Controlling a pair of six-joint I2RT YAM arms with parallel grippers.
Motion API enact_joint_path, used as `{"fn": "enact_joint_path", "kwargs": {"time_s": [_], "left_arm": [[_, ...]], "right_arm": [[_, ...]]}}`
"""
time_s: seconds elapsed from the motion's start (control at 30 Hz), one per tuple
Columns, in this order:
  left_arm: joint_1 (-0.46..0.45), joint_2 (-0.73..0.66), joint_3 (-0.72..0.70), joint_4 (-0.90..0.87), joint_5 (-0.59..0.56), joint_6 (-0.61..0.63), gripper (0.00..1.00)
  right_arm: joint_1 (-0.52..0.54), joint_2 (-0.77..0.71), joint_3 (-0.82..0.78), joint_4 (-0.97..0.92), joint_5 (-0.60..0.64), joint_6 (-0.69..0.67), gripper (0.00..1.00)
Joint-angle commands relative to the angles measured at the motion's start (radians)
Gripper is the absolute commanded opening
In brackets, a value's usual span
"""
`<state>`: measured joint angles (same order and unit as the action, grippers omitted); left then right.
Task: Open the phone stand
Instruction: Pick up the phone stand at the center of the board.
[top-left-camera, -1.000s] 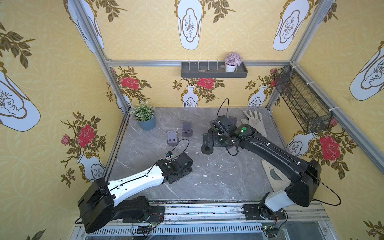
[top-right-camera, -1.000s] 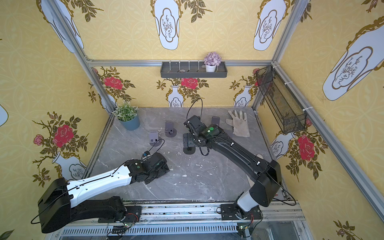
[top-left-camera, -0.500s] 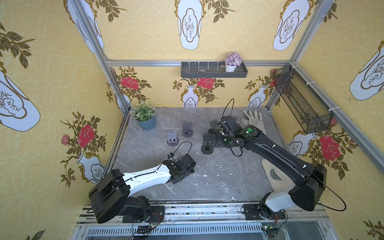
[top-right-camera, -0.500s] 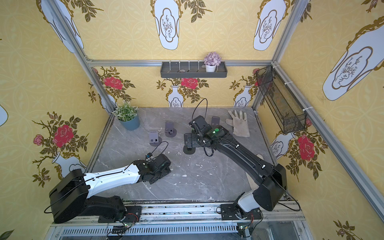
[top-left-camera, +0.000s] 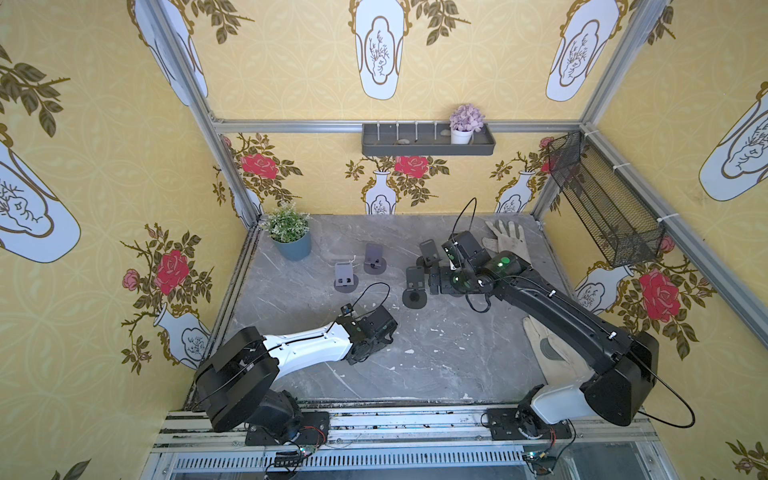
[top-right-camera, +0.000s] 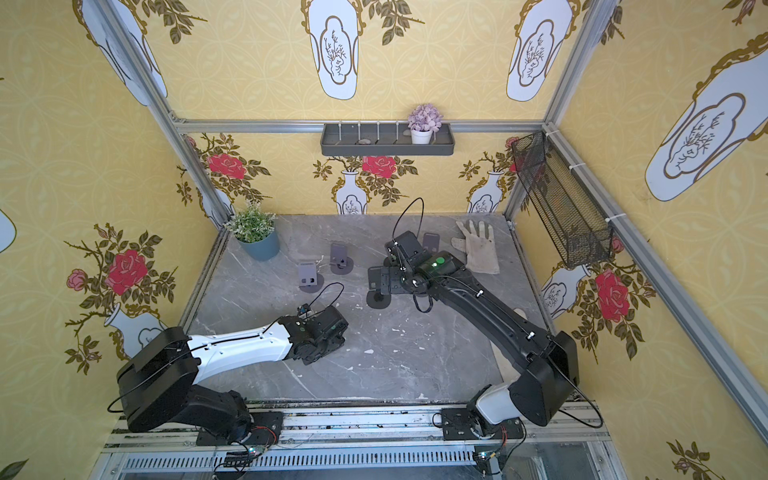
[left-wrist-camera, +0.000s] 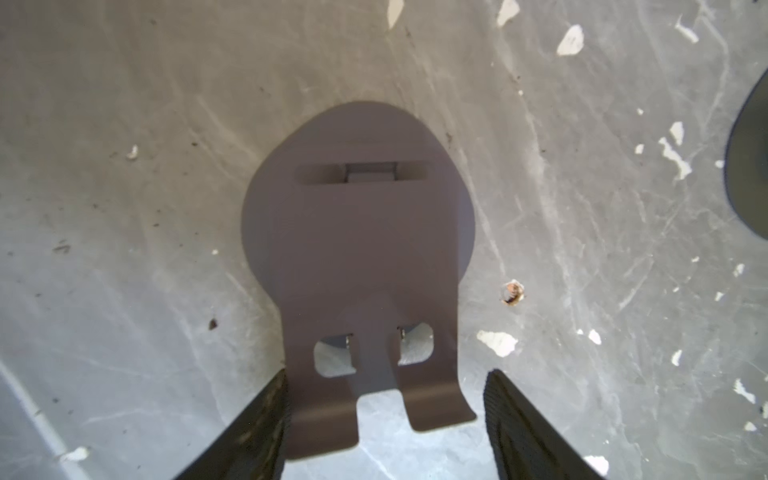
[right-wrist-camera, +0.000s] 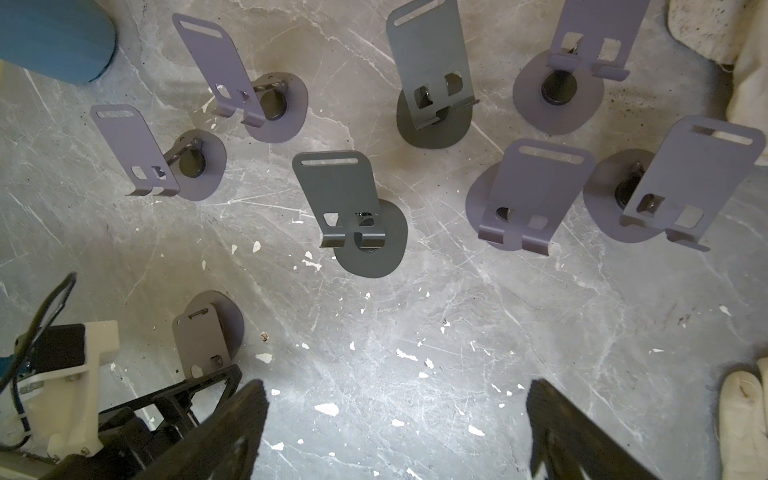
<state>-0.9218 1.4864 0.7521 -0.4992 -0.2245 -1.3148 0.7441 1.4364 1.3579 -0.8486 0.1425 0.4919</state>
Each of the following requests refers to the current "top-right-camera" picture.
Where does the black phone stand front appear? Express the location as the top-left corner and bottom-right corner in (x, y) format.
(366, 266), (391, 310)

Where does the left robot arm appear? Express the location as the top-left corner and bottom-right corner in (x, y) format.
(117, 305), (348, 443)

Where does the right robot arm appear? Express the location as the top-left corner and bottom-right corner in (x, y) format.
(383, 231), (579, 427)

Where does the grey work glove back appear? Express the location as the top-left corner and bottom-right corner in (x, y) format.
(451, 220), (500, 275)

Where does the cream leather work glove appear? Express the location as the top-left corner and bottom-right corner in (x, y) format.
(491, 342), (520, 383)

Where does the green plant blue pot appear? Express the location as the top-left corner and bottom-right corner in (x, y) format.
(225, 202), (280, 261)

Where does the purple flower white pot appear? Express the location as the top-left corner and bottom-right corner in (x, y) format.
(408, 103), (443, 145)

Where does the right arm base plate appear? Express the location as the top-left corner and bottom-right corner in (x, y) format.
(432, 407), (524, 441)

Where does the grey wall shelf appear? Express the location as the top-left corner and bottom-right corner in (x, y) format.
(320, 121), (456, 157)

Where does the aluminium frame rail front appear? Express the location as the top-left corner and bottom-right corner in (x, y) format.
(91, 402), (626, 479)

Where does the black wire mesh basket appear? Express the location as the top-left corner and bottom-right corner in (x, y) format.
(511, 132), (614, 268)

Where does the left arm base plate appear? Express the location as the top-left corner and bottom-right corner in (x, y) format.
(195, 410), (284, 447)

